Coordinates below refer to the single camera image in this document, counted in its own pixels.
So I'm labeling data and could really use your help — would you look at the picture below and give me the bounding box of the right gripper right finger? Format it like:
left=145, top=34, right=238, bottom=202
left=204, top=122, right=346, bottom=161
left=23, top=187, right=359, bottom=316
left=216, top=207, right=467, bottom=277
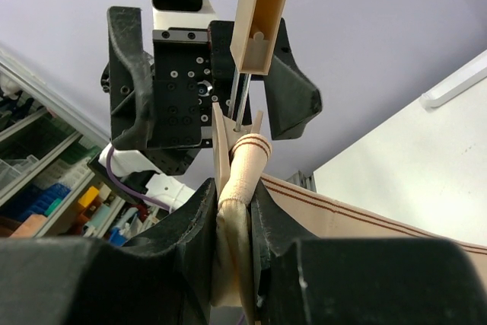
left=250, top=178, right=486, bottom=324

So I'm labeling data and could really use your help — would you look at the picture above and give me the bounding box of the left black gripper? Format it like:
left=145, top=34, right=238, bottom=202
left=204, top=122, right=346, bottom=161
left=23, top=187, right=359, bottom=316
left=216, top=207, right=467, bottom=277
left=100, top=5, right=323, bottom=151

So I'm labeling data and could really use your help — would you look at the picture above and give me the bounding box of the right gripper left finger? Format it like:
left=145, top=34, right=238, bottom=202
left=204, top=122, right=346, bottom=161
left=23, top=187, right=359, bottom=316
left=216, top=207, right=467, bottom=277
left=1, top=179, right=216, bottom=324

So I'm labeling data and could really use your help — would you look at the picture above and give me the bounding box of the beige underwear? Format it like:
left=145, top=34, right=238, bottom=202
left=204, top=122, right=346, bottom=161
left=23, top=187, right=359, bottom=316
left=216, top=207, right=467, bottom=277
left=211, top=132, right=487, bottom=307

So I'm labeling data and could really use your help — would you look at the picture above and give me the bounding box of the wooden clip hanger with underwear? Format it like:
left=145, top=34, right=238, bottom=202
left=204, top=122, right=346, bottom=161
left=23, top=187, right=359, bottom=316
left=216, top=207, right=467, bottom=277
left=212, top=0, right=286, bottom=324

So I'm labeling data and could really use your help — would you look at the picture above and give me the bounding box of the white metal clothes rack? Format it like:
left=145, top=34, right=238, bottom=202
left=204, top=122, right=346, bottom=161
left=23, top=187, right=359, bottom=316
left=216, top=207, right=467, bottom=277
left=419, top=51, right=486, bottom=110

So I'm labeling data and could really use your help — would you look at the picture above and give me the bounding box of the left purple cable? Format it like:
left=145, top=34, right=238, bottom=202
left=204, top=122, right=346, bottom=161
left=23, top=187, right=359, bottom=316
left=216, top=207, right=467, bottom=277
left=104, top=0, right=243, bottom=214

